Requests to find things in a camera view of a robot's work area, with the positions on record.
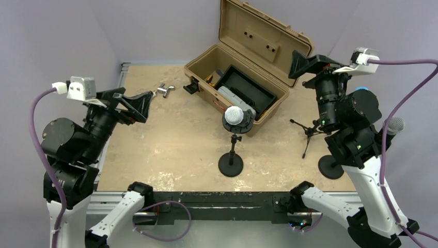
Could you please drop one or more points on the black toolbox tray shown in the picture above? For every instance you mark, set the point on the black toolbox tray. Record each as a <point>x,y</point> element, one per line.
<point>249,90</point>

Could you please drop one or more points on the silver metal tee fitting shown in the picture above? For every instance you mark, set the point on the silver metal tee fitting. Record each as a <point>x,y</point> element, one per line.
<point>165,90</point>

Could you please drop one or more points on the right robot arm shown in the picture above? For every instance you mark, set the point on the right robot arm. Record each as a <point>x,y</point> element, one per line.
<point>355,149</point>

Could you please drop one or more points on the blue microphone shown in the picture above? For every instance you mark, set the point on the blue microphone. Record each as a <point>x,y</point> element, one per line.
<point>362,88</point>

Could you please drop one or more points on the white microphone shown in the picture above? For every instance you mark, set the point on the white microphone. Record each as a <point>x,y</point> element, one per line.
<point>234,115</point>

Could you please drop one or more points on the black round-base clip stand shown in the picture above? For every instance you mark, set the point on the black round-base clip stand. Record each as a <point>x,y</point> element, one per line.
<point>329,168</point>

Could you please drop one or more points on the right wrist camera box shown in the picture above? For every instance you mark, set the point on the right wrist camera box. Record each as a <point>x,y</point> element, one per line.
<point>359,64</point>

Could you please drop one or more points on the black round-base mic stand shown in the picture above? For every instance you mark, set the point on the black round-base mic stand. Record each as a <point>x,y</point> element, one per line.
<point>231,164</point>

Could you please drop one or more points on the tan plastic toolbox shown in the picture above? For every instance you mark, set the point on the tan plastic toolbox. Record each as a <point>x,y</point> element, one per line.
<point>258,45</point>

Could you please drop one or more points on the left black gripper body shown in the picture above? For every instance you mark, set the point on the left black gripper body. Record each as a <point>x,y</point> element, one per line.
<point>121,114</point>

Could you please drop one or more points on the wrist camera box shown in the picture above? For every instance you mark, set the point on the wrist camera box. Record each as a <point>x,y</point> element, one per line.
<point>359,64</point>
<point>81,88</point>

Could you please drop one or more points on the black silver-grille microphone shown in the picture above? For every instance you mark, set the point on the black silver-grille microphone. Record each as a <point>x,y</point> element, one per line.
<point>395,126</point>

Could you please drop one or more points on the yellow tool in toolbox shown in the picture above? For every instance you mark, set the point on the yellow tool in toolbox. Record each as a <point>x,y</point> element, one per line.
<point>214,77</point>

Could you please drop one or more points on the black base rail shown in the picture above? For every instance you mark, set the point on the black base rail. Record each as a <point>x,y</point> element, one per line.
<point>273,207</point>

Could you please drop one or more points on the grey case in toolbox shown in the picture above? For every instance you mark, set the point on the grey case in toolbox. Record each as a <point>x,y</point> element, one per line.
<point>236,100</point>

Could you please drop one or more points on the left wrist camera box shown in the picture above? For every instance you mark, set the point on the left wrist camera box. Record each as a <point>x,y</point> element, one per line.
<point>81,88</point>

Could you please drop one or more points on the black tripod shock-mount stand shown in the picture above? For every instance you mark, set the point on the black tripod shock-mount stand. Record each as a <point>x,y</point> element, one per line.
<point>309,132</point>

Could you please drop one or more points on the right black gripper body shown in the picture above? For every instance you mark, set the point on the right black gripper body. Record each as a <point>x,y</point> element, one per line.
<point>323,70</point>

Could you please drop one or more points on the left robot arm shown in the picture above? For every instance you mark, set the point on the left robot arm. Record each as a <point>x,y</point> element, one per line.
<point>69,153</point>

